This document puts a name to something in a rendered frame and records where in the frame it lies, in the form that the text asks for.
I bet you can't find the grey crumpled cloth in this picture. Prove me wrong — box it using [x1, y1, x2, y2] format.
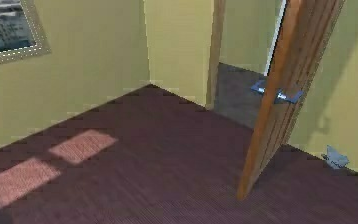
[321, 144, 350, 169]

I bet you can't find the brown wooden room door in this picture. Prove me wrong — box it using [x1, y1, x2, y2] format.
[236, 0, 347, 202]

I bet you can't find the brown wooden door frame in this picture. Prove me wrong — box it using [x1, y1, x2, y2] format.
[205, 0, 227, 111]

